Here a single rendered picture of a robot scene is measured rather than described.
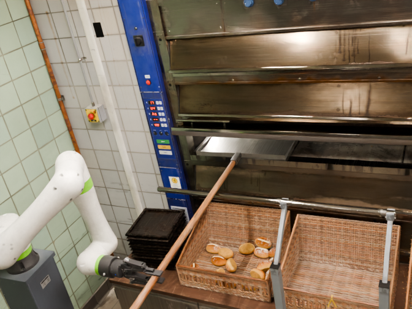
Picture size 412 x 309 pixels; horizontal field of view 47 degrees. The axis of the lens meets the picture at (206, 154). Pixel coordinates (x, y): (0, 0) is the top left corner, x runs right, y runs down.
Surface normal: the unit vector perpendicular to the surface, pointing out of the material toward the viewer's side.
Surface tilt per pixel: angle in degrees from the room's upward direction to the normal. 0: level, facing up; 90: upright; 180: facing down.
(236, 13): 90
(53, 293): 90
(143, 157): 90
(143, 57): 90
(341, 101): 70
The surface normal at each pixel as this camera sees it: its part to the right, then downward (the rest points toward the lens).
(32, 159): 0.89, 0.06
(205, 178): -0.45, 0.15
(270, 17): -0.42, 0.47
